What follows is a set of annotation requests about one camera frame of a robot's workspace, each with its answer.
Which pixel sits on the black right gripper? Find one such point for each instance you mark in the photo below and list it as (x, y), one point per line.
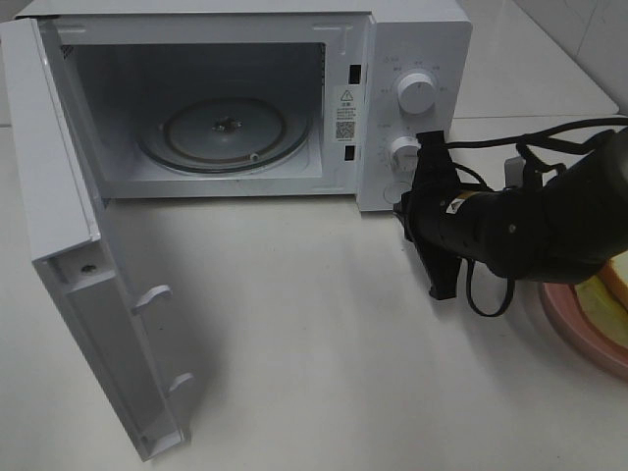
(420, 209)

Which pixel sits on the round door release button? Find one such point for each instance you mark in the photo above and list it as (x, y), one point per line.
(393, 192)

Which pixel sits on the pink round plate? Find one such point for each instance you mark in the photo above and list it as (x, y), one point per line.
(566, 316)

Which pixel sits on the white bread sandwich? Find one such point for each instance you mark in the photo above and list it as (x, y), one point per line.
(603, 299)

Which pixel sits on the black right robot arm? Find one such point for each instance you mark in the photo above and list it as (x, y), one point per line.
(557, 231)

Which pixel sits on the white lower timer knob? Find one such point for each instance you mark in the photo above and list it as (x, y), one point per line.
(404, 154)

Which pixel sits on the white upper power knob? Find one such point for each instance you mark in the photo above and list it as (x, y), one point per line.
(416, 92)

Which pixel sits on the white warning label sticker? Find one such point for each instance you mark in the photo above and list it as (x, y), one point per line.
(346, 113)

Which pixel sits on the glass microwave turntable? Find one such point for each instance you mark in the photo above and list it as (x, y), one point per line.
(225, 135)

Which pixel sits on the white microwave oven body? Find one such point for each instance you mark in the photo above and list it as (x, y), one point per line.
(137, 60)

